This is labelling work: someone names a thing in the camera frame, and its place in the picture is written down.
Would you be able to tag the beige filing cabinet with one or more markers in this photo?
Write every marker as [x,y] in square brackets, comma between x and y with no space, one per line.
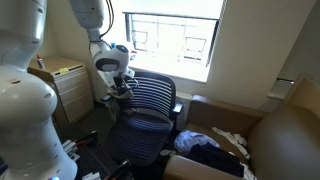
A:
[71,90]

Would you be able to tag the light blue clothing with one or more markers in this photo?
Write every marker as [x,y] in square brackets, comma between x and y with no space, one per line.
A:
[193,140]

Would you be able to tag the black mesh office chair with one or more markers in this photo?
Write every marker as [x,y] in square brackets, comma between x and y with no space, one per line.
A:
[146,120]

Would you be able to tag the brown leather armchair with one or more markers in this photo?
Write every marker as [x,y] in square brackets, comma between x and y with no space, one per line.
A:
[283,143]

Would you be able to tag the white bottle red cap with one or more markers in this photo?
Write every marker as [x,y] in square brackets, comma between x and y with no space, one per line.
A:
[40,62]

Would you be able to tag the dark navy clothing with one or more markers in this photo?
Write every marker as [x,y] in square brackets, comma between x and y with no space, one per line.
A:
[216,160]

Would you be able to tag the white crumpled cloth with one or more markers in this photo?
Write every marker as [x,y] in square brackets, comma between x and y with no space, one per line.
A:
[233,138]

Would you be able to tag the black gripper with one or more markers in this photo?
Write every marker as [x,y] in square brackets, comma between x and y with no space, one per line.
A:
[122,83]

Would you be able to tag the yellow sticky note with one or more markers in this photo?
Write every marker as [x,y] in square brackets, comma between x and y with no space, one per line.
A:
[64,70]

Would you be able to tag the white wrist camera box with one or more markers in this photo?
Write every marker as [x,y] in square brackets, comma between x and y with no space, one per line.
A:
[130,73]

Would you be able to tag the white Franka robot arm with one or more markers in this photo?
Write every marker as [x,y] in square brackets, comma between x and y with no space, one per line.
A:
[26,126]

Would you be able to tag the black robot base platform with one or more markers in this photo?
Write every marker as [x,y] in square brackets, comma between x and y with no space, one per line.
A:
[93,160]

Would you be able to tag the white window blind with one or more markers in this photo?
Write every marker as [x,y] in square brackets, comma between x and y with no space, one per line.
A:
[173,7]

